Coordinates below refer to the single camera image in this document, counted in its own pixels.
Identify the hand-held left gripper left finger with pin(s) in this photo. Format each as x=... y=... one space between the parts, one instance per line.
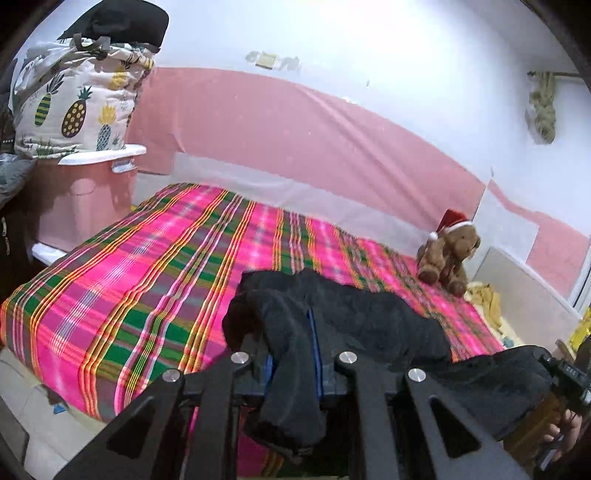
x=270 y=378

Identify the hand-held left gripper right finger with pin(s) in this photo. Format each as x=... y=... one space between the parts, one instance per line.
x=317 y=369

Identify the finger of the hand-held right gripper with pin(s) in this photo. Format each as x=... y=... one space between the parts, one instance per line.
x=549 y=364

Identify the black puffer jacket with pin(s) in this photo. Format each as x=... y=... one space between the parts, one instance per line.
x=369 y=323

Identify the person's right hand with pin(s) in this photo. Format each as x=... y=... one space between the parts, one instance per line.
x=565 y=431

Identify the yellow bag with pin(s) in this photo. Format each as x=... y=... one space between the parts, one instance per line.
x=582 y=330

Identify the white board panel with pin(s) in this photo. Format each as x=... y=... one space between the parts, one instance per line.
x=521 y=290

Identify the yellow cloth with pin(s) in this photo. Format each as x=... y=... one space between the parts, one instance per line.
x=487 y=300

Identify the brown teddy bear santa hat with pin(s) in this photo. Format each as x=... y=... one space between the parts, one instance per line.
x=450 y=254

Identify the pink plaid blanket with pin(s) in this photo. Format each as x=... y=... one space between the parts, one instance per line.
x=138 y=286

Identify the white bed base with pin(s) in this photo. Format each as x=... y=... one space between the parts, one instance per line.
x=37 y=415

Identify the green knotted cloth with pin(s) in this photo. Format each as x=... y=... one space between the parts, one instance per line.
x=544 y=110

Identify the pink storage box white lid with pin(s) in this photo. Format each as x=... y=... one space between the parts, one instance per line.
x=78 y=198

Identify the grey cloth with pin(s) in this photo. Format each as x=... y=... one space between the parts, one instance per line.
x=11 y=177

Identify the pineapple print fabric bag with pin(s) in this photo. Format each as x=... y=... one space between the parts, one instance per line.
x=74 y=101

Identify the black cloth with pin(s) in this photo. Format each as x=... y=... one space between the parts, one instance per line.
x=124 y=23

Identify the pink wall sheet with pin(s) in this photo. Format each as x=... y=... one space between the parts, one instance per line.
x=300 y=134

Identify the thin wall rod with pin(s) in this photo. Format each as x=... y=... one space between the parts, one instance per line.
x=568 y=74

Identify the beige wall sticker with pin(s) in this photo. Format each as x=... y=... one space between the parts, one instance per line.
x=268 y=59

